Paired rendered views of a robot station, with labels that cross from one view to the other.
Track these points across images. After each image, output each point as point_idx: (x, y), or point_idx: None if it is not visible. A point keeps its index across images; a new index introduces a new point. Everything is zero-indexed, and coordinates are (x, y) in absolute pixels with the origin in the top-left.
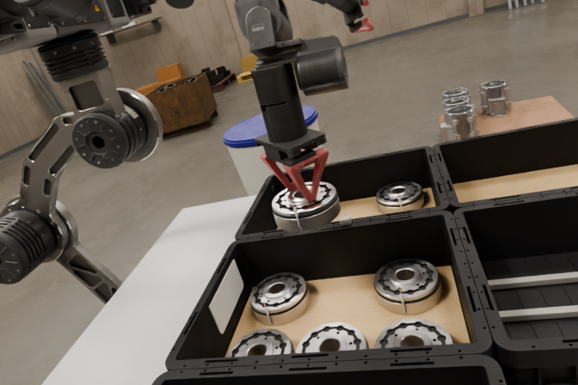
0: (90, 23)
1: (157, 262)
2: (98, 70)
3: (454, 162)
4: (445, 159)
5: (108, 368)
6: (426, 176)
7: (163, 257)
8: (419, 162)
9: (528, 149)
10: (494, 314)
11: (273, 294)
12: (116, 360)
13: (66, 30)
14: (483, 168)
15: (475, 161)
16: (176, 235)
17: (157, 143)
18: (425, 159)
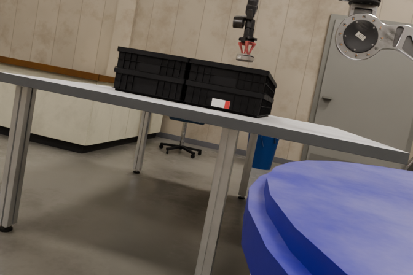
0: None
1: (360, 139)
2: (350, 5)
3: (179, 66)
4: (184, 64)
5: (328, 129)
6: (191, 72)
7: (359, 139)
8: (194, 65)
9: (152, 61)
10: None
11: None
12: (327, 129)
13: None
14: (168, 69)
15: (171, 65)
16: (370, 142)
17: (337, 49)
18: (192, 64)
